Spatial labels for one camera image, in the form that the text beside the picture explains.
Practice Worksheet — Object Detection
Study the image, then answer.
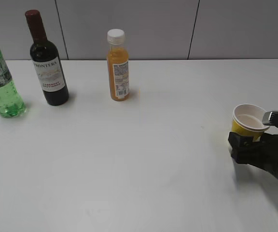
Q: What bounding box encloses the dark red wine bottle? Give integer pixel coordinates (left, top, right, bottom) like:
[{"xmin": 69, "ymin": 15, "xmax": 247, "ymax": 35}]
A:
[{"xmin": 25, "ymin": 10, "xmax": 69, "ymax": 106}]

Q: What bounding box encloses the yellow paper cup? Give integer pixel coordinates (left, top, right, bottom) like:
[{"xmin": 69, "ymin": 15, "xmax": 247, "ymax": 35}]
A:
[{"xmin": 231, "ymin": 103, "xmax": 269, "ymax": 141}]

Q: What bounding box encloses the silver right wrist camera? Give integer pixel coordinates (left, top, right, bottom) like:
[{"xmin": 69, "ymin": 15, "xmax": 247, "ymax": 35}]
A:
[{"xmin": 262, "ymin": 111, "xmax": 272, "ymax": 126}]

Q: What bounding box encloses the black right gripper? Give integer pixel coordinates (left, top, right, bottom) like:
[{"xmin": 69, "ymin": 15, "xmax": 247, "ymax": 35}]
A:
[{"xmin": 228, "ymin": 110, "xmax": 278, "ymax": 179}]

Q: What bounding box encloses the orange juice bottle white cap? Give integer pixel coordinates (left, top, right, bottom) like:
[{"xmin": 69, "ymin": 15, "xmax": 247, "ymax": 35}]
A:
[{"xmin": 107, "ymin": 29, "xmax": 129, "ymax": 101}]

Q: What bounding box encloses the green sprite bottle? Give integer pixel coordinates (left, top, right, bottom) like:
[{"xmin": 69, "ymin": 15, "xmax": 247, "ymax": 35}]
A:
[{"xmin": 0, "ymin": 50, "xmax": 26, "ymax": 118}]

